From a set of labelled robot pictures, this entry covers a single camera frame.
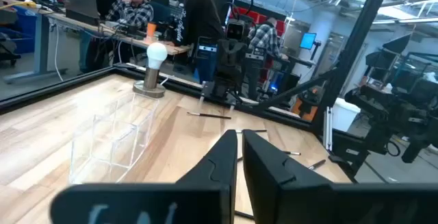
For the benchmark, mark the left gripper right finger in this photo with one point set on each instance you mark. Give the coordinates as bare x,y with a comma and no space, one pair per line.
291,200

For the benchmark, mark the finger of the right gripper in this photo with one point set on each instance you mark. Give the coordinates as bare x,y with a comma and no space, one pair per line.
225,66
239,68

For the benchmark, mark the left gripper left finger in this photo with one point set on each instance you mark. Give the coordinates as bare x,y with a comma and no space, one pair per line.
205,200

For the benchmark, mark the small dark pencil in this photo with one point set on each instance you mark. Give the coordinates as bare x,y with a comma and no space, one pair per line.
244,214

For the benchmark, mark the thin black makeup brush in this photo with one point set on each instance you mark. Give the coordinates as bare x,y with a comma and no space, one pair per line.
316,164

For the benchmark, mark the black brush fluffy head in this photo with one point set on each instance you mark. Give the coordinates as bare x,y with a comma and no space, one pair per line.
212,115

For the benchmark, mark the person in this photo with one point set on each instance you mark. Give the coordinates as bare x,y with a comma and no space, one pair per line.
265,37
202,15
133,11

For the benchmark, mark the table lamp white bulb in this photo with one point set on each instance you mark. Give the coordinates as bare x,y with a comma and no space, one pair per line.
156,54

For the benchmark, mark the orange cup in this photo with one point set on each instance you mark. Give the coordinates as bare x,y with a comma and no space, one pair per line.
151,30

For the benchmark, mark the small blue-screen monitor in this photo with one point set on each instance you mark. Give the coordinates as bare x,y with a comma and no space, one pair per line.
308,40

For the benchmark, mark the orange black shop vacuum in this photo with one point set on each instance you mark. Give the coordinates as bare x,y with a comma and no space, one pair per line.
308,105

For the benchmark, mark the white plastic bin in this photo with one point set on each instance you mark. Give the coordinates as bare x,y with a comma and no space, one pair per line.
344,114

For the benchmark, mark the clear acrylic brush organizer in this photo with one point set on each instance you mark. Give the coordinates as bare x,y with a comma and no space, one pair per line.
102,142

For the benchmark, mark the grey open laptop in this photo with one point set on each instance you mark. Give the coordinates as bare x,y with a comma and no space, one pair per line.
80,6

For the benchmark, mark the wooden desk grey legs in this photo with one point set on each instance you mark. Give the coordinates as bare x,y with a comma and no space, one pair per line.
41,46

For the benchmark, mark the blue plastic bin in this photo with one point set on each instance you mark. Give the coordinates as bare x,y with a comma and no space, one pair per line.
25,28

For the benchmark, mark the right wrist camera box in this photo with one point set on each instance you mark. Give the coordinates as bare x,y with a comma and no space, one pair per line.
235,30

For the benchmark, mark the black aluminium table frame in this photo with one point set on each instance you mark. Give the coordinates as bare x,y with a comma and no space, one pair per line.
51,90

